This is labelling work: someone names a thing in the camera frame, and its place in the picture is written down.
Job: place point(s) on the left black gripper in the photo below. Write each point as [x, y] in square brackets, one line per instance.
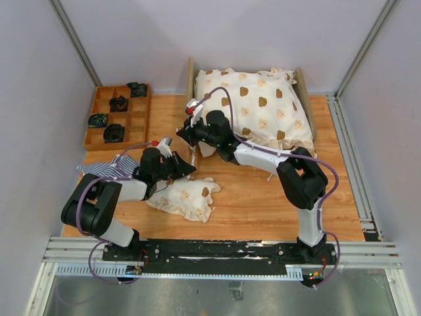
[181, 167]

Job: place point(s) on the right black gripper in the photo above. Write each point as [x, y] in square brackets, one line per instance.
[188, 135]

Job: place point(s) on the wooden pet bed frame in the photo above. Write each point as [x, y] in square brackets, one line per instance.
[190, 98]

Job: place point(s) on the large bear print cushion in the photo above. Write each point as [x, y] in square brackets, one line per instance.
[256, 108]

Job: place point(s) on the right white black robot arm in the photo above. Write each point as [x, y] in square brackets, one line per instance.
[302, 180]

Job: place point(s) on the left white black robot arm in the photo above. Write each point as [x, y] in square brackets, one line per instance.
[92, 204]

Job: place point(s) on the small bear print pillow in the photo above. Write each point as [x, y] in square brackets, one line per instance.
[191, 199]

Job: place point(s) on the blue striped cloth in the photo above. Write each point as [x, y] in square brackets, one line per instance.
[120, 168]

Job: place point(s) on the black rolled sock top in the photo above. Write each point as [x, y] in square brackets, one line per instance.
[137, 89]

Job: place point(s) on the wooden compartment tray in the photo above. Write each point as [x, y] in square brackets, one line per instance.
[135, 119]

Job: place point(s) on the black rolled sock bottom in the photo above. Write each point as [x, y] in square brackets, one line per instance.
[114, 133]

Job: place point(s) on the black rolled sock middle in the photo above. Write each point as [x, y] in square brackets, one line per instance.
[118, 104]

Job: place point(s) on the black green rolled sock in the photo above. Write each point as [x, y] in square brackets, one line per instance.
[98, 120]

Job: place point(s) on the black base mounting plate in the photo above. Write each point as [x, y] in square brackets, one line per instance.
[224, 257]

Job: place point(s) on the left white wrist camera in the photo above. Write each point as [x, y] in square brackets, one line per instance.
[164, 146]

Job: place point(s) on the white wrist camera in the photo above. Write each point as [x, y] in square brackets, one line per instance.
[194, 110]
[164, 146]

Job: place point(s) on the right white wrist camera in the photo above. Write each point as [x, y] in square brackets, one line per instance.
[194, 110]

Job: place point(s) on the aluminium rail frame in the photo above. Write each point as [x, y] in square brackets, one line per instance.
[367, 278]

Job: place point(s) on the left aluminium corner post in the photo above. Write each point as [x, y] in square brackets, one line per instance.
[62, 16]

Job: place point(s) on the aluminium corner post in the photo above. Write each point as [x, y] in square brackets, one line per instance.
[62, 16]
[378, 25]

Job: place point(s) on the right aluminium corner post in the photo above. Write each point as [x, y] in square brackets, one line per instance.
[378, 25]

